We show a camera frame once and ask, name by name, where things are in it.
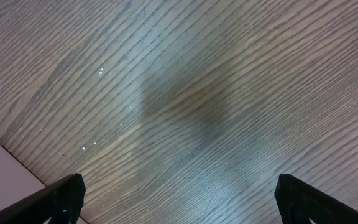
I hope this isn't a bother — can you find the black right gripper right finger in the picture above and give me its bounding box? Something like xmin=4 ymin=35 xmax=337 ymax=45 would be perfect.
xmin=274 ymin=174 xmax=358 ymax=224

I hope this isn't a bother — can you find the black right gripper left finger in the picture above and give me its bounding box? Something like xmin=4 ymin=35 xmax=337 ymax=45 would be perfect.
xmin=0 ymin=173 xmax=86 ymax=224

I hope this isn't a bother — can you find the white cardboard box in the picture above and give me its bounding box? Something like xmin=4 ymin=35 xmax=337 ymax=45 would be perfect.
xmin=0 ymin=146 xmax=85 ymax=223

